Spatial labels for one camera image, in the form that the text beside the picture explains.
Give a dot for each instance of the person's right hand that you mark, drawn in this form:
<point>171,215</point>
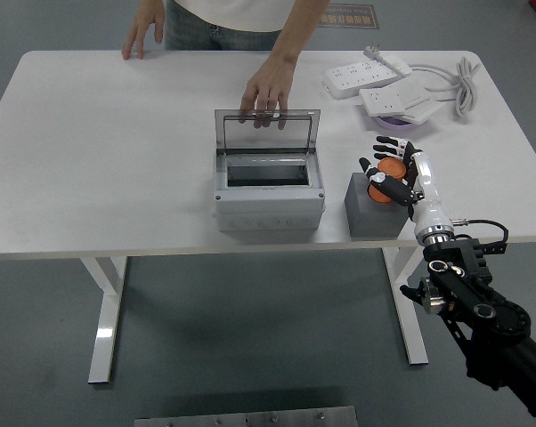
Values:
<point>145,26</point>

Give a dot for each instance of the person's left hand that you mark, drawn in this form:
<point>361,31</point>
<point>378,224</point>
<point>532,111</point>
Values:
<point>270,84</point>

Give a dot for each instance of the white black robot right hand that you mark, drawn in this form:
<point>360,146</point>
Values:
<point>428,204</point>

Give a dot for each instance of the orange cylinder battery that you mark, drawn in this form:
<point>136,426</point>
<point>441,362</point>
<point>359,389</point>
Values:
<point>392,168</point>

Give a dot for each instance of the transparent hinged box lid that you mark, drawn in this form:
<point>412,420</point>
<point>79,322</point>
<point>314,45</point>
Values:
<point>232,133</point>

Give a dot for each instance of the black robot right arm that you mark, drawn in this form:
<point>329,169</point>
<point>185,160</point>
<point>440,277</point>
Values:
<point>481,307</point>

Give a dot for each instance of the grey plastic electrical box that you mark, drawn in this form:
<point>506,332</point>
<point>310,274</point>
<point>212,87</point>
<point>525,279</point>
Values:
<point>268,202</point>

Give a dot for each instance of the grey block holder with hole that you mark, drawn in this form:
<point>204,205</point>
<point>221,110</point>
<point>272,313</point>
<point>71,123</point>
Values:
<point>375,220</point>

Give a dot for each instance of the person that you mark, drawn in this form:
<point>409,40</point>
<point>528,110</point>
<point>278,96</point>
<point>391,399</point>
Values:
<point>223,18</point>

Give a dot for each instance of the purple round dish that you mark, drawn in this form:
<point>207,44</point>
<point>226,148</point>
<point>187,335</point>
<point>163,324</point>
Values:
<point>397,124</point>

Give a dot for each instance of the long white power strip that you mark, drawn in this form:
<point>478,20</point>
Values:
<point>357,75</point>

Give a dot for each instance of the brown floor sign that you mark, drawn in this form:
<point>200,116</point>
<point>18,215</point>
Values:
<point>352,18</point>

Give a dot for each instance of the short white power strip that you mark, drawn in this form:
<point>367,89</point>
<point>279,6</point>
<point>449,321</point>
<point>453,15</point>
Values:
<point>384,101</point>

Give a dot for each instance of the white table leg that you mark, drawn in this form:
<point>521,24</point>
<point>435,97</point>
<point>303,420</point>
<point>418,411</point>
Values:
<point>410,329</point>
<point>105,320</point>

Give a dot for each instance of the grey metal plate with screws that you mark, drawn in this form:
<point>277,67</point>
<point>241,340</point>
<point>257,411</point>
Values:
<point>246,419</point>

